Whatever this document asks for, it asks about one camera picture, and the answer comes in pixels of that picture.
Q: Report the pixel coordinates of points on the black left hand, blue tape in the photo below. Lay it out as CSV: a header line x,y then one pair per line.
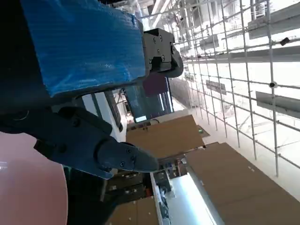
x,y
82,47

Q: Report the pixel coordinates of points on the pink bowl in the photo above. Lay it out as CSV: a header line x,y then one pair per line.
x,y
28,187

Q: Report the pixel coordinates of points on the grey ceiling light fixture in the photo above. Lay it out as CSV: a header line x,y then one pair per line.
x,y
281,104

